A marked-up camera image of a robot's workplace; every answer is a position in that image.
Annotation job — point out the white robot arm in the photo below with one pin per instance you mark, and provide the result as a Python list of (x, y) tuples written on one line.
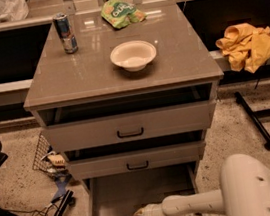
[(244, 191)]

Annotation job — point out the bottom grey drawer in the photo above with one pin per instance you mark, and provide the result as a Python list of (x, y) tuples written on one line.
[(123, 194)]

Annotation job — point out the grey drawer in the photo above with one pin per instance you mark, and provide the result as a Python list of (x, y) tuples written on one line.
[(123, 194), (136, 155), (117, 120)]

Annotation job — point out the middle grey drawer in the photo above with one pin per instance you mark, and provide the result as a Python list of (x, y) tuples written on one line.
[(136, 155)]

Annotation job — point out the grey drawer cabinet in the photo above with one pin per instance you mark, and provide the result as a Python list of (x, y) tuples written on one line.
[(88, 74)]

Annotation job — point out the top grey drawer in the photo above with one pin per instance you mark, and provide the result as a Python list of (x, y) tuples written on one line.
[(117, 120)]

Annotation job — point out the blue tape strip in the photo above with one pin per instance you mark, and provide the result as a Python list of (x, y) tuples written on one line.
[(61, 183)]

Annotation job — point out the black stand leg right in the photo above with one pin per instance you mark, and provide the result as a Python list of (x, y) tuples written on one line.
[(255, 117)]

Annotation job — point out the white paper bowl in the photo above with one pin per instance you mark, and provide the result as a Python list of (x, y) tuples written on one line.
[(133, 55)]

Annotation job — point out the blue silver energy drink can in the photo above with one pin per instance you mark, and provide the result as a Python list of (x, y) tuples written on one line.
[(65, 33)]

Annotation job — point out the yellow crumpled cloth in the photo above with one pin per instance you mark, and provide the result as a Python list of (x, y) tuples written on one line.
[(246, 47)]

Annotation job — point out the green snack bag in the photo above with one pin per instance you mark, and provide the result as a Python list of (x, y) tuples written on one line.
[(120, 14)]

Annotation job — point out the wire mesh basket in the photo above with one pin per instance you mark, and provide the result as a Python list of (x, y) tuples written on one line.
[(47, 161)]

